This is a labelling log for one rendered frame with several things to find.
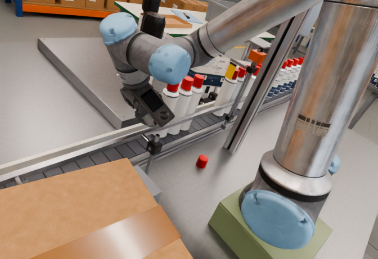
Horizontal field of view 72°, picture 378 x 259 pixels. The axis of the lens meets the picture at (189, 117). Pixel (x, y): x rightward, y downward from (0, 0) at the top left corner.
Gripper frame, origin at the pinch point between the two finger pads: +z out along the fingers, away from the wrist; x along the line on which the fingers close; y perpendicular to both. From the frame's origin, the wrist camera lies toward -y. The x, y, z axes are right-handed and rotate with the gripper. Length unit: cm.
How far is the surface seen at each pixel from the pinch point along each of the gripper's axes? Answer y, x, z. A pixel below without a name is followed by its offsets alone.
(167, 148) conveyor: -5.1, 0.8, 7.3
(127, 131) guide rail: 3.6, 7.5, -1.2
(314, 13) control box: -17, -49, -20
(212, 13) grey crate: 134, -164, 99
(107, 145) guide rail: -4.0, 15.4, -11.9
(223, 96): -0.1, -30.8, 13.2
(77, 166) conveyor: 0.0, 23.6, -7.2
